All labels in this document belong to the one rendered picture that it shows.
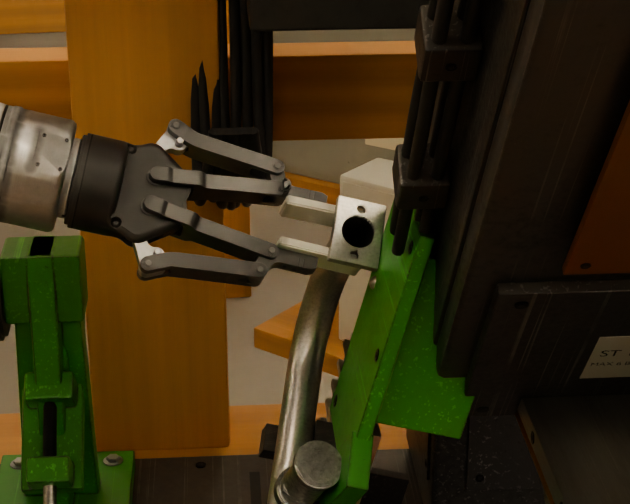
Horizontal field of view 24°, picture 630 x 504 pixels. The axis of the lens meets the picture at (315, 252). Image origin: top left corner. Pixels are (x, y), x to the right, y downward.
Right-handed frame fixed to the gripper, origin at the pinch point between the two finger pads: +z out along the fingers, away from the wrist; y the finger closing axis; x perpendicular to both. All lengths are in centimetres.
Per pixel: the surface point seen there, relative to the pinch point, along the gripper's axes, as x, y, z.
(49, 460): 22.1, -17.2, -17.0
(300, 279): 267, 98, 43
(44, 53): 26.8, 23.8, -25.9
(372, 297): -1.5, -4.8, 4.4
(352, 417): -0.1, -14.2, 4.4
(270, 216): 302, 129, 37
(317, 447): 0.3, -17.0, 2.1
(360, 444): -2.2, -16.7, 4.9
